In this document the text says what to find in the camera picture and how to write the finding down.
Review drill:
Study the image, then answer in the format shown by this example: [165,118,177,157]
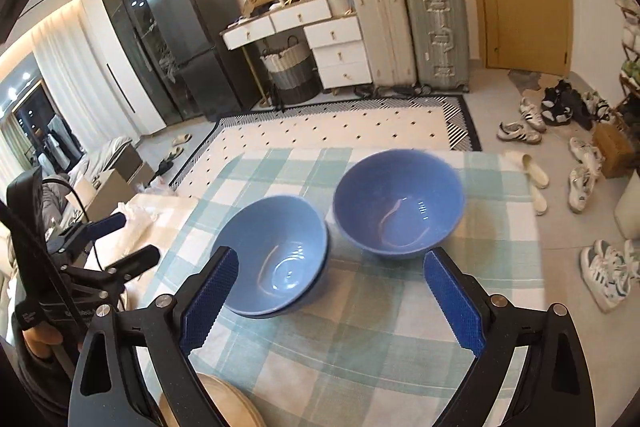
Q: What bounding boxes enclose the woven laundry basket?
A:
[258,36,322,106]

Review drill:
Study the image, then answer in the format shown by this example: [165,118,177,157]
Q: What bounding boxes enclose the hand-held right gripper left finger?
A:
[67,247,241,427]

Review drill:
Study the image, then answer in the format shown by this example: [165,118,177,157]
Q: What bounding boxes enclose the person's left hand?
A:
[22,323,84,360]

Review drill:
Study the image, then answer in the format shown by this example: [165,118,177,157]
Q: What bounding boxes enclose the grey sofa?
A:
[30,136,157,229]

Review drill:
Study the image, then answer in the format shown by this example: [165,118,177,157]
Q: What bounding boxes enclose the pair of white slippers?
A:
[502,150,551,216]

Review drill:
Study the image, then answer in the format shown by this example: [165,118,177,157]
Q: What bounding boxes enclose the teal checked tablecloth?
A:
[119,147,547,427]

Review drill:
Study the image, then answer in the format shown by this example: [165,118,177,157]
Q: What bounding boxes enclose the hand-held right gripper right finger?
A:
[422,247,594,427]

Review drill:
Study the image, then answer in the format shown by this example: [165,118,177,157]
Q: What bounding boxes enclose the black refrigerator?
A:
[146,0,264,121]

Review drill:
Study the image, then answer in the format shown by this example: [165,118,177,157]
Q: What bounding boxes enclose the pair of beige slippers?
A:
[169,132,194,160]

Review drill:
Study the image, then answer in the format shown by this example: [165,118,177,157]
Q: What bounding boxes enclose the dark glass-door cabinet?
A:
[94,0,202,128]

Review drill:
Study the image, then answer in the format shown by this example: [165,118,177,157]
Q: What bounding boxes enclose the black and white patterned rug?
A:
[169,94,484,188]

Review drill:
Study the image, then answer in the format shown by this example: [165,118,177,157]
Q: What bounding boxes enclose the white dresser desk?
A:
[221,0,374,101]

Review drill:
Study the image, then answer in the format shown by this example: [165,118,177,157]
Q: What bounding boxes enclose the grey doormat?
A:
[507,69,544,91]

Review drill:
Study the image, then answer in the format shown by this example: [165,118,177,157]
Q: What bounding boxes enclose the cardboard box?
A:
[592,122,637,180]

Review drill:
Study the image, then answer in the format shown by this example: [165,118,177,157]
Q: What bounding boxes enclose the silver suitcase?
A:
[404,0,471,91]

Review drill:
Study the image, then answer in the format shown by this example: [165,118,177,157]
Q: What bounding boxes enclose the blue ribbed bowl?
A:
[225,227,332,319]
[332,149,467,261]
[210,195,330,314]

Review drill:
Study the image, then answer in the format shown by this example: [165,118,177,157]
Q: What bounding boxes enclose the scattered white sneakers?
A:
[496,79,640,315]

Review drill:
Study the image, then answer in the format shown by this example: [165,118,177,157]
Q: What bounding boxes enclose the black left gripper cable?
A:
[64,184,107,274]

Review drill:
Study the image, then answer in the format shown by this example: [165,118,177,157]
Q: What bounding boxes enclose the white curtain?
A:
[29,19,142,148]

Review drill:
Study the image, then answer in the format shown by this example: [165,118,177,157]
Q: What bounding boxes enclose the cream suitcase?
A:
[350,0,419,89]

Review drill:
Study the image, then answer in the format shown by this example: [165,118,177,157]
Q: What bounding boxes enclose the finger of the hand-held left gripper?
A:
[46,212,127,254]
[61,245,161,293]

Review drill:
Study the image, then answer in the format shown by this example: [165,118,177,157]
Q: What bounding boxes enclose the beige side table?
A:
[64,168,137,221]

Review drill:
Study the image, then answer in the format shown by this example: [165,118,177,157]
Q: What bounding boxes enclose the person's left forearm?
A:
[0,339,77,427]

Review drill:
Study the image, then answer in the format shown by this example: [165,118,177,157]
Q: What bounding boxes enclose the large cream plate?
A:
[196,372,252,427]
[220,379,269,427]

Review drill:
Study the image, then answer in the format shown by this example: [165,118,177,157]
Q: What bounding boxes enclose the white wardrobe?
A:
[80,0,169,136]

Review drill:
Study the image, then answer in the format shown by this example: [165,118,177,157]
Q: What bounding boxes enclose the white plastic bag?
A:
[116,201,162,226]

